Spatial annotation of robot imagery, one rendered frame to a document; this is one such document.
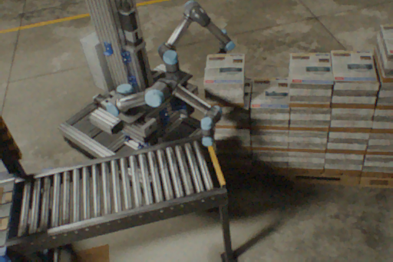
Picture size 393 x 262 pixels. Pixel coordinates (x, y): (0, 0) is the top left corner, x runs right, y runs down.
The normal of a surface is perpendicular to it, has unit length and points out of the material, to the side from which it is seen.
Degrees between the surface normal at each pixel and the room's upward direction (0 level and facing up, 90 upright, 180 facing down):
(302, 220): 0
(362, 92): 90
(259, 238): 0
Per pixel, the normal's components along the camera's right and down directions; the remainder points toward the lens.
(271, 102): -0.12, -0.76
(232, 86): -0.10, 0.66
